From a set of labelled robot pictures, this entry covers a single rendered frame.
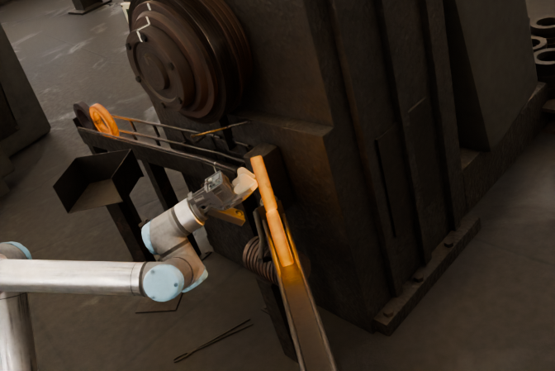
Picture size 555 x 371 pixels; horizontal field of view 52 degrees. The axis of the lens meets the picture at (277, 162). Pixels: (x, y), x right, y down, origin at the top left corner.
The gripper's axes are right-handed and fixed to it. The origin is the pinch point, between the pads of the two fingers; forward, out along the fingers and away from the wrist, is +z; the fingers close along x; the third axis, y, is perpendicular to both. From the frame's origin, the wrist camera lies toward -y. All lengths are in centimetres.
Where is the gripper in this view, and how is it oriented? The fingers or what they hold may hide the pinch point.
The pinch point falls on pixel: (261, 178)
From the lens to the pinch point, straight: 159.1
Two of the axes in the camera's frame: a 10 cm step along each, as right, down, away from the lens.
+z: 8.4, -5.2, -1.2
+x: -1.7, -4.8, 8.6
